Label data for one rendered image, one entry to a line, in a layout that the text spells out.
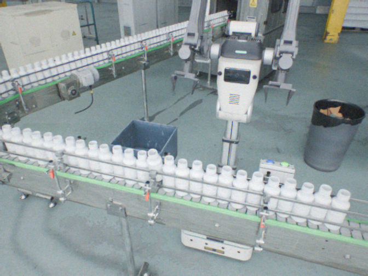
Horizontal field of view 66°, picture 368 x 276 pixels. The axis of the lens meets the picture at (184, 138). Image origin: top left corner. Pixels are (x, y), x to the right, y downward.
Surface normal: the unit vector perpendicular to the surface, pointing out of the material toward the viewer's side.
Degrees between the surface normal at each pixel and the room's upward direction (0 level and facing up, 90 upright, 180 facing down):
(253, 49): 90
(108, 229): 0
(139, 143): 90
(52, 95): 90
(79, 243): 0
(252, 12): 90
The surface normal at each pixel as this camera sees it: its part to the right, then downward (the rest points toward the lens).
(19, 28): 0.82, 0.32
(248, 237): -0.29, 0.51
